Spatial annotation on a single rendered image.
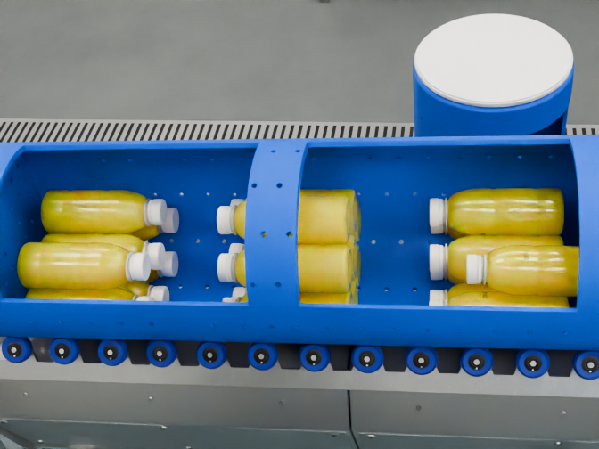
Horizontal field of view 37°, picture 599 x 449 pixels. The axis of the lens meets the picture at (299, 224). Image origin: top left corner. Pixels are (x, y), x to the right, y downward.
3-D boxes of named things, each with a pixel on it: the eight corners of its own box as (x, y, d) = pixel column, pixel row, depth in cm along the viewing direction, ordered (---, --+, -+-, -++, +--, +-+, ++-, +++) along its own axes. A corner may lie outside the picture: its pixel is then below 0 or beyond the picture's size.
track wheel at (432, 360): (438, 345, 124) (438, 341, 126) (405, 344, 125) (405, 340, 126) (438, 377, 124) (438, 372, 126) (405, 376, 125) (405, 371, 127)
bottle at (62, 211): (38, 189, 132) (145, 189, 130) (58, 190, 139) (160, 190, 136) (38, 234, 132) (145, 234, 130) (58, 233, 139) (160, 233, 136)
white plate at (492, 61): (386, 77, 160) (387, 83, 161) (534, 119, 148) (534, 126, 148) (457, 0, 175) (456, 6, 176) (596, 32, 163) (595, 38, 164)
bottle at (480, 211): (558, 196, 128) (441, 197, 130) (563, 181, 122) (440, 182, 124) (560, 241, 126) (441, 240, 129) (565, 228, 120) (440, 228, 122)
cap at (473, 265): (480, 289, 119) (466, 289, 119) (480, 265, 121) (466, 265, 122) (481, 273, 116) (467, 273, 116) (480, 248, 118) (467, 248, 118)
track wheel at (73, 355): (75, 337, 132) (80, 333, 134) (45, 336, 133) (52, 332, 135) (76, 366, 133) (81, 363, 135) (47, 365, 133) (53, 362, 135)
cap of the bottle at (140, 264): (134, 286, 126) (146, 286, 126) (127, 267, 123) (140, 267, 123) (140, 265, 129) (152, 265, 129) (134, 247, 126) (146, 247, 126)
